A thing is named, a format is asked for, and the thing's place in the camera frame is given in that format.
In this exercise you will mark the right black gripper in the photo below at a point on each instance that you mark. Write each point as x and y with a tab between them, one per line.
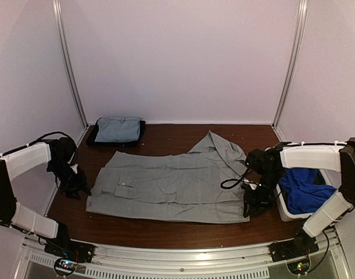
251	198

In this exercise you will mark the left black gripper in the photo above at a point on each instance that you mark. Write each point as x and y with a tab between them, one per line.
81	184

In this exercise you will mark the grey polo shirt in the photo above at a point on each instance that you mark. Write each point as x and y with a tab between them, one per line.
184	187

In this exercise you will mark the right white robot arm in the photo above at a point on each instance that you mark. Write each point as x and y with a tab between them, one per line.
336	159

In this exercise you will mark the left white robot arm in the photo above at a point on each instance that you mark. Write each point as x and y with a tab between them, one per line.
27	174

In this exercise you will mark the white laundry basket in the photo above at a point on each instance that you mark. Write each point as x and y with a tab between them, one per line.
280	195

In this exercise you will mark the folded black garment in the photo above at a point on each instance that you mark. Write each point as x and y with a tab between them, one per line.
90	141

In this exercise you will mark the blue garment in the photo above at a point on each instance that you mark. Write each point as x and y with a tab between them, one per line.
303	193

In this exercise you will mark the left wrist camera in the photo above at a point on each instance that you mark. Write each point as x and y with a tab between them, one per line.
75	168

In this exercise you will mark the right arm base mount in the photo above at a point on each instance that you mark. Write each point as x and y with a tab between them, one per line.
292	248

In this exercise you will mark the front aluminium rail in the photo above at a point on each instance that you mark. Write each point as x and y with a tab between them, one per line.
249	261

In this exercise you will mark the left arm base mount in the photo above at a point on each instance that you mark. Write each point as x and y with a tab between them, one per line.
75	251

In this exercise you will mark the left aluminium frame post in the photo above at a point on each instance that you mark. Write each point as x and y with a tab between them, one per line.
58	15

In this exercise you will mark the aluminium frame post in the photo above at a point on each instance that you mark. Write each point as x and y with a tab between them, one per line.
301	19
58	15

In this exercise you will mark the right aluminium frame post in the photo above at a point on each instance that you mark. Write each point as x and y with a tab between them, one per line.
301	19

